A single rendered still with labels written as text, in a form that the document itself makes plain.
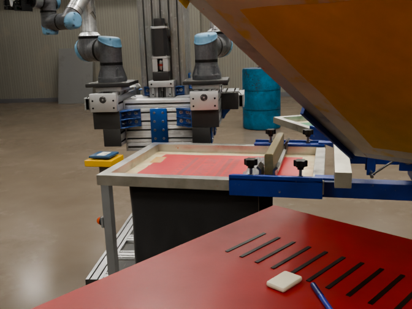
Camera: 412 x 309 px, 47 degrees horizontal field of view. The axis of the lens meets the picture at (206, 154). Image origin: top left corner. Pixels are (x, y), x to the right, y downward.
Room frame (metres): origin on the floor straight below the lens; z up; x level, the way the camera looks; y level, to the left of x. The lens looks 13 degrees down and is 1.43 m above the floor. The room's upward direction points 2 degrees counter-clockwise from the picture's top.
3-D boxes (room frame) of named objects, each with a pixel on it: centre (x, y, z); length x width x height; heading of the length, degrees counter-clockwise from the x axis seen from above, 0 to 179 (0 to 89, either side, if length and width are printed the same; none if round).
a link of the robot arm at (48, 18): (2.36, 0.71, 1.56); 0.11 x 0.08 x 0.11; 59
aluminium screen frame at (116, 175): (1.83, -0.06, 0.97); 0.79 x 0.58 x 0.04; 75
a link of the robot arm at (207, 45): (2.49, -0.02, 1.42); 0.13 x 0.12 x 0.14; 150
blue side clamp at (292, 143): (2.04, -0.36, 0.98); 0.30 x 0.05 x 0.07; 75
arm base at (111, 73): (2.53, 0.47, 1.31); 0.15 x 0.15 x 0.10
